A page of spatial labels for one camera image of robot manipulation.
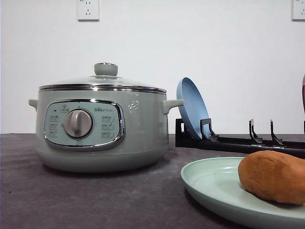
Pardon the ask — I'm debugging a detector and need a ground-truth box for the glass pot lid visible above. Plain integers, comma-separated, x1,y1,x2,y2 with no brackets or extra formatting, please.
39,62,166,95

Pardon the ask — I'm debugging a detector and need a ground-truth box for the green plate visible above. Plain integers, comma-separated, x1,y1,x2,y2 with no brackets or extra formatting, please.
181,157,305,227

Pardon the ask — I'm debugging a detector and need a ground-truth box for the brown potato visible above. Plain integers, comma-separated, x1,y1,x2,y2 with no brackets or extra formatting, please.
238,150,305,204

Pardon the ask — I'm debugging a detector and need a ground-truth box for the blue plate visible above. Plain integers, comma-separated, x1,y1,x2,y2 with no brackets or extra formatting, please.
176,77,210,137

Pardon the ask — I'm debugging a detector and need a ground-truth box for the green electric steamer pot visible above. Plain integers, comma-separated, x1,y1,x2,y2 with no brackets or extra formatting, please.
28,83,184,173

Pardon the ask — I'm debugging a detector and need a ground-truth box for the black dish rack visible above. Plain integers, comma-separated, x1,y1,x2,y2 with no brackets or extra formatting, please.
175,118,305,156

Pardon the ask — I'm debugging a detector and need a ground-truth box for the dark reddish object at edge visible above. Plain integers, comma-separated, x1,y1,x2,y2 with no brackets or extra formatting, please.
302,74,305,108

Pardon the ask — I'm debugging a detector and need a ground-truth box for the white wall socket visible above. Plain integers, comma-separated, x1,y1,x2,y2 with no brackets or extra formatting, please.
289,0,305,23
77,0,100,22

